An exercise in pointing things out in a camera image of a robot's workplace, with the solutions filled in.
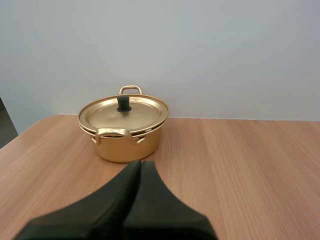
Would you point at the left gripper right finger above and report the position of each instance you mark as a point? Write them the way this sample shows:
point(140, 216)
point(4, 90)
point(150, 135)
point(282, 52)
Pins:
point(165, 210)

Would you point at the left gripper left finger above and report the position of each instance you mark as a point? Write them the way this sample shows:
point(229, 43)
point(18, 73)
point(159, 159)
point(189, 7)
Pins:
point(100, 205)

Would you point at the gold lid with black knob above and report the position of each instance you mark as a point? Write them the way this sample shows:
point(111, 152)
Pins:
point(125, 117)

